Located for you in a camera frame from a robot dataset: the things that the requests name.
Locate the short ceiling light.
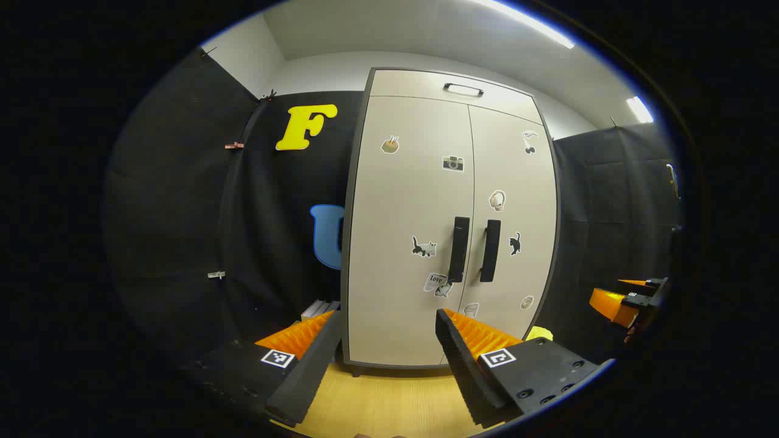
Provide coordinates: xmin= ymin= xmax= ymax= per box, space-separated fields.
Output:
xmin=627 ymin=96 xmax=654 ymax=123

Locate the black door handle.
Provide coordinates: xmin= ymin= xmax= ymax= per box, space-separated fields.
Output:
xmin=448 ymin=217 xmax=470 ymax=283
xmin=480 ymin=220 xmax=501 ymax=283

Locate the long ceiling light strip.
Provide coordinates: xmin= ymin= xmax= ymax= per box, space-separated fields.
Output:
xmin=472 ymin=0 xmax=576 ymax=49

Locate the white shoe cabinet door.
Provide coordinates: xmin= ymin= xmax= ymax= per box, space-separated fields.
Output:
xmin=347 ymin=96 xmax=475 ymax=367
xmin=439 ymin=105 xmax=558 ymax=366

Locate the double-door shoe cabinet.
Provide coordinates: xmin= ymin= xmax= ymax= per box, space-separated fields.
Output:
xmin=340 ymin=67 xmax=562 ymax=373

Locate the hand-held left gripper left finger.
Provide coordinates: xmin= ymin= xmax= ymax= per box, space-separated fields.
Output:
xmin=183 ymin=310 xmax=343 ymax=428

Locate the black backdrop cloth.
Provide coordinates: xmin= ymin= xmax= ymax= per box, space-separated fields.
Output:
xmin=103 ymin=49 xmax=366 ymax=366
xmin=536 ymin=122 xmax=682 ymax=360

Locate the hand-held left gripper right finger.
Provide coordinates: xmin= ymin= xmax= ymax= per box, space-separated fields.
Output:
xmin=435 ymin=308 xmax=615 ymax=429

